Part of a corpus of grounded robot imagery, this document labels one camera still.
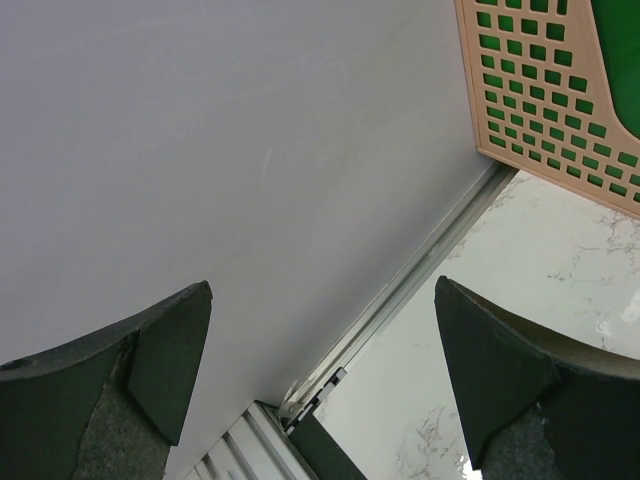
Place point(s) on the peach plastic file organizer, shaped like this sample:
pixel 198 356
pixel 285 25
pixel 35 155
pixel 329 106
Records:
pixel 500 150

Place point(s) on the green file folder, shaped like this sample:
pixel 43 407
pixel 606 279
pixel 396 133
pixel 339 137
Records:
pixel 620 60

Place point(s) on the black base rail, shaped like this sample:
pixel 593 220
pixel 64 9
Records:
pixel 317 448

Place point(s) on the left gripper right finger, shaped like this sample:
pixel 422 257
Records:
pixel 534 403

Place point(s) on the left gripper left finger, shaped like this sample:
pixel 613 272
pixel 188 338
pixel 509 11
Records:
pixel 110 404

